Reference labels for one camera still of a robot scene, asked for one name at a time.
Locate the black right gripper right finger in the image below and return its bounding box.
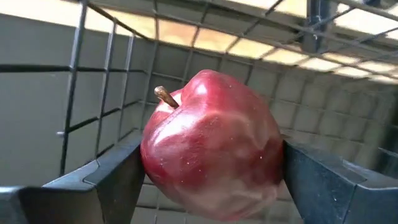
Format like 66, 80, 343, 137
282, 139, 398, 224

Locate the black wire basket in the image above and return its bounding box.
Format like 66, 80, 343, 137
0, 0, 398, 224

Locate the black table mat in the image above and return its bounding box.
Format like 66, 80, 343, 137
0, 12, 398, 224

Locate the black basket clamp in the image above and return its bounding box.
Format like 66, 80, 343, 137
303, 0, 335, 54

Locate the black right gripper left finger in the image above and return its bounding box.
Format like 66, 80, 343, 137
0, 133, 146, 224

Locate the dark red apple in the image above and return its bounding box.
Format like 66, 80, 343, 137
139, 68, 284, 222

